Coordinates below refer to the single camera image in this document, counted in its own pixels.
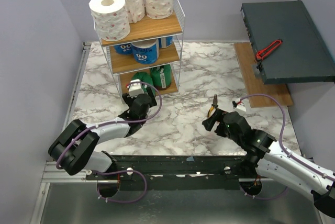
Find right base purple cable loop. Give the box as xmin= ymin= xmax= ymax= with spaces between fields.
xmin=238 ymin=179 xmax=288 ymax=200

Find yellow handled pliers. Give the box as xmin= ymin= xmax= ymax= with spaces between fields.
xmin=207 ymin=94 xmax=218 ymax=119

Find black metal base rail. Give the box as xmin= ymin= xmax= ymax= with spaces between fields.
xmin=86 ymin=155 xmax=262 ymax=195

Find plain white bottom paper roll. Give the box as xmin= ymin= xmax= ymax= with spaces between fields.
xmin=89 ymin=0 xmax=130 ymax=42

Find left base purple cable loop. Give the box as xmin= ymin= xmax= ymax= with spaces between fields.
xmin=96 ymin=170 xmax=148 ymax=204

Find brown paper roll green base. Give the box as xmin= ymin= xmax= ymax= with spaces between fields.
xmin=150 ymin=64 xmax=172 ymax=90

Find blue-bottom paper roll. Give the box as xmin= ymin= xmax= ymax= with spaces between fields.
xmin=131 ymin=39 xmax=159 ymax=64

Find white wire wooden shelf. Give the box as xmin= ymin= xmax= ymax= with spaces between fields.
xmin=98 ymin=0 xmax=185 ymax=95

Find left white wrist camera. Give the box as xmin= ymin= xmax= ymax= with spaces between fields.
xmin=126 ymin=79 xmax=144 ymax=98

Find aluminium frame rail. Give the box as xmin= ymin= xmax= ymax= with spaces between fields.
xmin=41 ymin=42 xmax=92 ymax=184

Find red black utility knife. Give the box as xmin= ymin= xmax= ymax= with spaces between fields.
xmin=255 ymin=39 xmax=283 ymax=61

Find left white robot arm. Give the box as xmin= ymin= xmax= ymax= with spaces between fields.
xmin=48 ymin=86 xmax=159 ymax=180

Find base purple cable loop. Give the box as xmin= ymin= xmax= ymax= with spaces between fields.
xmin=238 ymin=179 xmax=288 ymax=200
xmin=96 ymin=170 xmax=148 ymax=204

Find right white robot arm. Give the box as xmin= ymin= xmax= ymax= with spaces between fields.
xmin=202 ymin=109 xmax=334 ymax=218

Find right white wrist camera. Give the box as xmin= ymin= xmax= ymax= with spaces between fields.
xmin=232 ymin=100 xmax=247 ymax=115

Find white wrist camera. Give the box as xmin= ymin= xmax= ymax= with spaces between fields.
xmin=232 ymin=100 xmax=247 ymax=115
xmin=126 ymin=79 xmax=144 ymax=98

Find wooden board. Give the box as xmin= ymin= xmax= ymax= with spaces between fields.
xmin=233 ymin=42 xmax=294 ymax=106

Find blue cartoon-face paper roll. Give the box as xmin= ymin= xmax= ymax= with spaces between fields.
xmin=114 ymin=43 xmax=132 ymax=55

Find dark grey flat metal box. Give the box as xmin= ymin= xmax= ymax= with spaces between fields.
xmin=240 ymin=0 xmax=334 ymax=84

